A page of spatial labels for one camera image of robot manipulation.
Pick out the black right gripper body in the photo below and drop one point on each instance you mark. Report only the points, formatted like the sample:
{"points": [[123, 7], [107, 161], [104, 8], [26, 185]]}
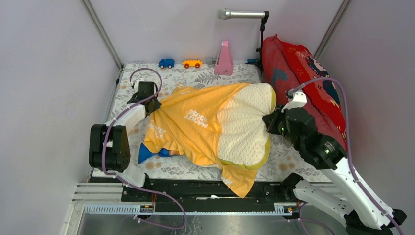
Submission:
{"points": [[278, 125]]}

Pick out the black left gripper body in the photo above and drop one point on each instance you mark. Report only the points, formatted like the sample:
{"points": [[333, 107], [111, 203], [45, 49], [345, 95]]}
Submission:
{"points": [[155, 104]]}

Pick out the yellow pillowcase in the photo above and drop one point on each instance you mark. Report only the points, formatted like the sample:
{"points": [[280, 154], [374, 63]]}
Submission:
{"points": [[187, 124]]}

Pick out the white yellow pillow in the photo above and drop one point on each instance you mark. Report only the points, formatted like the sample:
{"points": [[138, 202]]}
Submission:
{"points": [[245, 141]]}

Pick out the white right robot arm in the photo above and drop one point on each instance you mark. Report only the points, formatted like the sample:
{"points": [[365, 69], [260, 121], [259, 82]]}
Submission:
{"points": [[360, 211]]}

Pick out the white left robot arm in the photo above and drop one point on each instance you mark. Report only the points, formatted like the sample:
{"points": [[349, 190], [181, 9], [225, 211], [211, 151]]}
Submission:
{"points": [[109, 148]]}

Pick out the red patterned pillow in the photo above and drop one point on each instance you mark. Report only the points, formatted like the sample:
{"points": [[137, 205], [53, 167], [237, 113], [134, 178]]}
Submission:
{"points": [[286, 66]]}

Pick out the blue toy car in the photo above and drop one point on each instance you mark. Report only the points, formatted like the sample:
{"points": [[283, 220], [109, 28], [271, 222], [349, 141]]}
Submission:
{"points": [[166, 63]]}

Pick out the floral bed sheet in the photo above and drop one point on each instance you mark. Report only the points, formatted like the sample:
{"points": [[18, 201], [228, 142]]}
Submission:
{"points": [[282, 161]]}

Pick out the orange toy car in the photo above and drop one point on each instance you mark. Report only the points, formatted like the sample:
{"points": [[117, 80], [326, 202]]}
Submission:
{"points": [[192, 63]]}

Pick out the pink metronome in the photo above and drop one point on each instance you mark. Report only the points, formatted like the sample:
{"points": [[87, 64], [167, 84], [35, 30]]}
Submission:
{"points": [[224, 64]]}

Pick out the silver microphone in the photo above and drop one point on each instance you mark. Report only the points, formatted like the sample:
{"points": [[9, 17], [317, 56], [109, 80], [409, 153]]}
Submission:
{"points": [[226, 14]]}

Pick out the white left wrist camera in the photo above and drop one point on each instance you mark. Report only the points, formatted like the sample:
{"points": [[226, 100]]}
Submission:
{"points": [[135, 84]]}

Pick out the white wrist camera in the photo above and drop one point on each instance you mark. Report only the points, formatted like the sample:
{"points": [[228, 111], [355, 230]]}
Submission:
{"points": [[296, 99], [135, 84]]}

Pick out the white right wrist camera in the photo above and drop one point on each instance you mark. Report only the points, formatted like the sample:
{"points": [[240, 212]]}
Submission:
{"points": [[296, 99]]}

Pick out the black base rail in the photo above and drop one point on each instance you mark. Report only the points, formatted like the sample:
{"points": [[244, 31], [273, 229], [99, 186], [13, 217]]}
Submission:
{"points": [[196, 197]]}

